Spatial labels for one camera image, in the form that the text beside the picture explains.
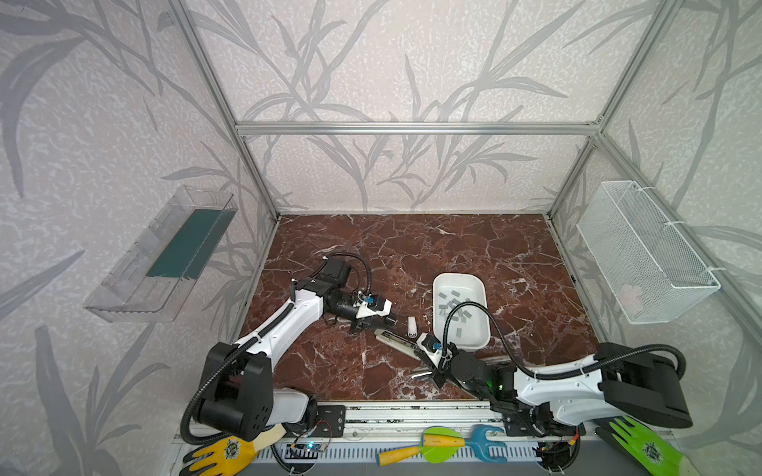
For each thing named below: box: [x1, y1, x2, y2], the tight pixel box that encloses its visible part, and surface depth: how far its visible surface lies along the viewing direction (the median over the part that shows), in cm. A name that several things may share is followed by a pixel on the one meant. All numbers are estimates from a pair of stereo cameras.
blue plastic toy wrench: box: [466, 424, 508, 465], surface depth 71 cm
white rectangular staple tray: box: [432, 272, 491, 351], surface depth 97 cm
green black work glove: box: [610, 415, 701, 476], surface depth 69 cm
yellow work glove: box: [178, 422, 287, 476], surface depth 68 cm
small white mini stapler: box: [406, 316, 418, 339], surface depth 90 cm
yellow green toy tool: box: [376, 426, 467, 468], surface depth 71 cm
